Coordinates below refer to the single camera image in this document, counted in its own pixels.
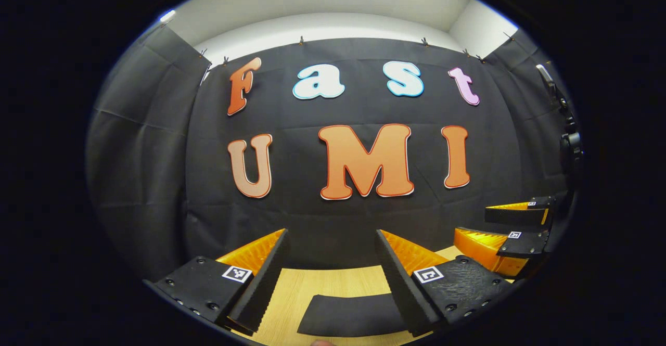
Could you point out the small white light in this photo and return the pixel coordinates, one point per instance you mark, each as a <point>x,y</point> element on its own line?
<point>167,16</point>

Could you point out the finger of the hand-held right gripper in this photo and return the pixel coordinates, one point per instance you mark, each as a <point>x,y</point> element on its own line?
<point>515,217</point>
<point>525,244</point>

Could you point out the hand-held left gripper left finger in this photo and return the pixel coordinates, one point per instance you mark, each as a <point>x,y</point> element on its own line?
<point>260,289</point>

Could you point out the dark grey jeans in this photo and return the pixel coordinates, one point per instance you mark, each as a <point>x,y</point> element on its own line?
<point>348,315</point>

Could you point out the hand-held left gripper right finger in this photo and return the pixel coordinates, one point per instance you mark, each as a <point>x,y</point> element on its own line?
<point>408,299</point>

